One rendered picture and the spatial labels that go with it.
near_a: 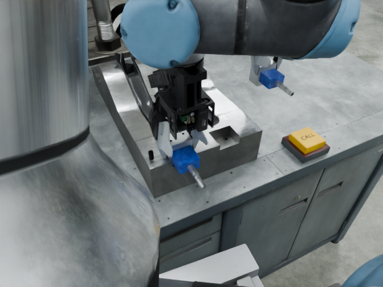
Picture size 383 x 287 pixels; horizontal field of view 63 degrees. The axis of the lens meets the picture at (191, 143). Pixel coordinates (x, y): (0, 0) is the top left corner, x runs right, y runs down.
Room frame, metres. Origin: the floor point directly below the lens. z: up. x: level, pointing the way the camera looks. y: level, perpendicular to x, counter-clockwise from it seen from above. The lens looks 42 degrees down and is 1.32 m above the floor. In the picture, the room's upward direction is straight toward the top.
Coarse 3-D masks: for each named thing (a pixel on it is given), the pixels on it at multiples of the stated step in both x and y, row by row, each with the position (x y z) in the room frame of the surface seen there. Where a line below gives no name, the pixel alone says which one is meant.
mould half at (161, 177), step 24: (96, 72) 0.82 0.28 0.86; (120, 72) 0.69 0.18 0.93; (144, 72) 0.70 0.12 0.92; (120, 96) 0.63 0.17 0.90; (216, 96) 0.65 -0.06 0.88; (120, 120) 0.58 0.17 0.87; (144, 120) 0.56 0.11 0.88; (240, 120) 0.55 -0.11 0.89; (144, 144) 0.47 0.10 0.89; (216, 144) 0.47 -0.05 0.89; (240, 144) 0.49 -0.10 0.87; (144, 168) 0.44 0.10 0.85; (168, 168) 0.42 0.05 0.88; (216, 168) 0.47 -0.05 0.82; (168, 192) 0.41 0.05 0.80
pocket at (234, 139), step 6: (228, 126) 0.53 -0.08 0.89; (210, 132) 0.51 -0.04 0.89; (216, 132) 0.52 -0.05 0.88; (222, 132) 0.52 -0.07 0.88; (228, 132) 0.53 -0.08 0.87; (234, 132) 0.51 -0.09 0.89; (216, 138) 0.52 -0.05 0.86; (222, 138) 0.52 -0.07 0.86; (228, 138) 0.52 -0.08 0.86; (234, 138) 0.51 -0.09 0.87; (222, 144) 0.50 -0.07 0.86; (228, 144) 0.50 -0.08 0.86; (234, 144) 0.49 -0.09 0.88
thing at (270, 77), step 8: (272, 64) 0.68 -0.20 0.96; (264, 72) 0.67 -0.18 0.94; (272, 72) 0.67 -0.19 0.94; (280, 72) 0.67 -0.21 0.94; (256, 80) 0.67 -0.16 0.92; (264, 80) 0.65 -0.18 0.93; (272, 80) 0.64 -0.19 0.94; (280, 80) 0.65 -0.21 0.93; (280, 88) 0.62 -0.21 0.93; (288, 88) 0.61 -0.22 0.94
